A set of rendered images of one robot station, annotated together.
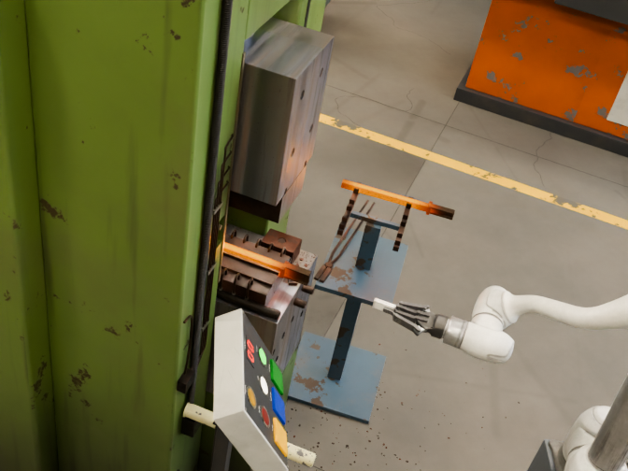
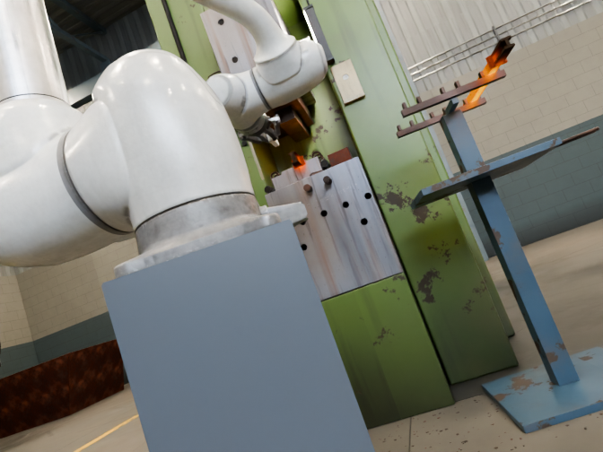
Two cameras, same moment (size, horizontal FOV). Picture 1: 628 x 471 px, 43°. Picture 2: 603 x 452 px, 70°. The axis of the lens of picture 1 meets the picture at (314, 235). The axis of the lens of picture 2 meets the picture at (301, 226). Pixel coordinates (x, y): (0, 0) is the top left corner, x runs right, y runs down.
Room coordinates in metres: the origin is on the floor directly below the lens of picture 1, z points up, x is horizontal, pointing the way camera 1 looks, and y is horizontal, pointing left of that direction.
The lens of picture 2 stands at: (1.81, -1.55, 0.52)
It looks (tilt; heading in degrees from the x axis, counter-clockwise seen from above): 8 degrees up; 88
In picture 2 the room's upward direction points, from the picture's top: 20 degrees counter-clockwise
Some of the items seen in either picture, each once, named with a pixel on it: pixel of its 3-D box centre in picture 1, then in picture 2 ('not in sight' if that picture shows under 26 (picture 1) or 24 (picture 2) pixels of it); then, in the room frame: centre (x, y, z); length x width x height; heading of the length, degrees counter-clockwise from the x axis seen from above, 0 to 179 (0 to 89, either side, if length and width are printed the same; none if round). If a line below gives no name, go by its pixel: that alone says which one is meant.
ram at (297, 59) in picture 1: (242, 92); (270, 56); (2.01, 0.28, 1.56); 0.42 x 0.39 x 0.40; 77
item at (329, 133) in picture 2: not in sight; (301, 117); (2.08, 0.59, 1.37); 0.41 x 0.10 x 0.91; 167
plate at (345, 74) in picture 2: not in sight; (347, 82); (2.26, 0.14, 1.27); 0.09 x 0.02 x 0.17; 167
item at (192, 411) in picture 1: (249, 435); not in sight; (1.56, 0.08, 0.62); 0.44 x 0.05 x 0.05; 77
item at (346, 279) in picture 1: (363, 265); (476, 178); (2.43, -0.22, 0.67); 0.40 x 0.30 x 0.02; 172
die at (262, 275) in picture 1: (219, 260); (308, 183); (1.97, 0.29, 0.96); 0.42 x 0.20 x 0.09; 77
